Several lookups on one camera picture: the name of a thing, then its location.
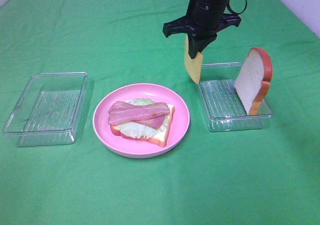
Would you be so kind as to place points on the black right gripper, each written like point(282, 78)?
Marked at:
point(202, 18)

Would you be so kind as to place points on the yellow cheese slice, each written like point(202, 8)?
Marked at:
point(192, 65)

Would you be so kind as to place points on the toast bread slice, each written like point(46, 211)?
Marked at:
point(160, 139)
point(253, 81)

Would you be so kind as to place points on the bacon strip from container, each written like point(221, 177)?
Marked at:
point(154, 122)

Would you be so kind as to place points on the green lettuce leaf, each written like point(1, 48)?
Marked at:
point(136, 130)

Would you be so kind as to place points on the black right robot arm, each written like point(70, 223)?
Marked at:
point(202, 21)

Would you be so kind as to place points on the clear right plastic container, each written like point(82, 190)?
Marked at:
point(221, 105)

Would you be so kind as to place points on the clear plastic container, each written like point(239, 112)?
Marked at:
point(221, 105)
point(49, 110)

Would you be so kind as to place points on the green tablecloth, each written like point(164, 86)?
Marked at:
point(269, 176)

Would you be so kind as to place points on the pink plate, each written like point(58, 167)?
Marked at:
point(135, 148)

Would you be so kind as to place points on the clear left plastic container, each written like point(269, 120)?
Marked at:
point(49, 110)

